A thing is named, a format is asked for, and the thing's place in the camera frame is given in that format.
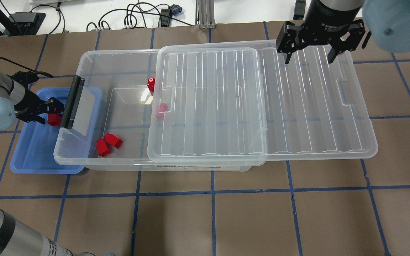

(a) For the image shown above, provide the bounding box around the black camera stand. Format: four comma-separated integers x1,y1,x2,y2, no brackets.
0,7,47,36

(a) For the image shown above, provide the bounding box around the red block in box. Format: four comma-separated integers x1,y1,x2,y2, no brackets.
104,133,123,149
157,103,169,120
147,77,155,93
96,138,112,157

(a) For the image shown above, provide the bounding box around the black power adapter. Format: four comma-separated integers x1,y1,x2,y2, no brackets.
293,0,306,20

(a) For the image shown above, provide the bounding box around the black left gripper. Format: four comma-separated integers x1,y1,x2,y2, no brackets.
11,71,65,125

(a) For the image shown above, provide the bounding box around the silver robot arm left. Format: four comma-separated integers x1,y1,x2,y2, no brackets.
0,57,65,131

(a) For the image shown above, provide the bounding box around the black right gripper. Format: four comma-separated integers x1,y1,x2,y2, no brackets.
275,0,366,64

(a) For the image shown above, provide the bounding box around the clear plastic box lid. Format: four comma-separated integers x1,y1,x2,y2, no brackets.
147,39,378,166

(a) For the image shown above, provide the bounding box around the blue plastic tray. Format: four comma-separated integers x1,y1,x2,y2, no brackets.
10,86,102,175

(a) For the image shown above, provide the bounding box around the black box latch handle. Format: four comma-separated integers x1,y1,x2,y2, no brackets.
60,75,85,129

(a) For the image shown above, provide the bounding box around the red block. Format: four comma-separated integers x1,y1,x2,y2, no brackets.
47,113,62,127
104,133,123,149
147,77,155,93
157,103,169,120
96,138,112,157

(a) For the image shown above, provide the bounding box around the aluminium frame post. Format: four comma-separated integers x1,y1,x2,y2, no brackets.
196,0,216,29

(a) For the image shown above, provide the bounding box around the clear plastic storage box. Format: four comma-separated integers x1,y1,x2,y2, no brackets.
54,47,268,171

